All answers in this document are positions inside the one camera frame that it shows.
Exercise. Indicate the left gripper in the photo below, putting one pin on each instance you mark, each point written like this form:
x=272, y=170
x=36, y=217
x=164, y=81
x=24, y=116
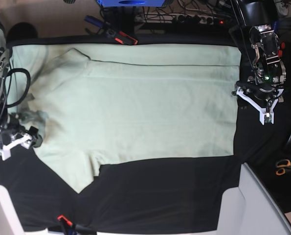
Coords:
x=259, y=92

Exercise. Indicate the orange handled scissors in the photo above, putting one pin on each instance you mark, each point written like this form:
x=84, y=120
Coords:
x=283, y=167

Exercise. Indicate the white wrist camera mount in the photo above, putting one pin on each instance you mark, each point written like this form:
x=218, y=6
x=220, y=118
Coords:
x=24, y=139
x=266, y=111

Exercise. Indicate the light green T-shirt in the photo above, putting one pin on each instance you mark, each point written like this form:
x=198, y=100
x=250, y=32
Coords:
x=103, y=104

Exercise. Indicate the blue orange clamp right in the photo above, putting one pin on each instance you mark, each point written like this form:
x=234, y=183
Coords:
x=279, y=36

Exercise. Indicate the black table cloth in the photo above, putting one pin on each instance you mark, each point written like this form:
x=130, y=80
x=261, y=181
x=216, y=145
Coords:
x=153, y=196

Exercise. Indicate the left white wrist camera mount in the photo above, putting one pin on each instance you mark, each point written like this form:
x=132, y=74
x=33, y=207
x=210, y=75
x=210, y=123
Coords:
x=266, y=111

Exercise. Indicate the white chair left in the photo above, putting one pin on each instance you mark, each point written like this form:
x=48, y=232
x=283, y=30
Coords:
x=9, y=221

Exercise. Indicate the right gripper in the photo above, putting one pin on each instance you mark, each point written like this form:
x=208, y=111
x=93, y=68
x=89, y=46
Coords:
x=10, y=125

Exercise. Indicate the white power strip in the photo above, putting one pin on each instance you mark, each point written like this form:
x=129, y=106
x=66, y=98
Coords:
x=173, y=18

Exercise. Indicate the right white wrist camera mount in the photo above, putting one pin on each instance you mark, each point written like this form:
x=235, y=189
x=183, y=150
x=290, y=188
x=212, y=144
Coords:
x=24, y=139

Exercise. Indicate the grey chair right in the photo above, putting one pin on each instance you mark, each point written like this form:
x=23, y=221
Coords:
x=249, y=209

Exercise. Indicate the blue box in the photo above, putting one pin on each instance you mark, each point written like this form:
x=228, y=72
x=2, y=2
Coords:
x=137, y=3

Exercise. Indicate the white wall socket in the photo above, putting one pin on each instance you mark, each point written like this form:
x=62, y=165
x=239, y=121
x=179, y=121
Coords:
x=282, y=8

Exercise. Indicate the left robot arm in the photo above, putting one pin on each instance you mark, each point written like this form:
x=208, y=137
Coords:
x=255, y=20

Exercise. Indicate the blue orange clamp top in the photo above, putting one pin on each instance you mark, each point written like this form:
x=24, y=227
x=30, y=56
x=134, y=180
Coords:
x=112, y=32

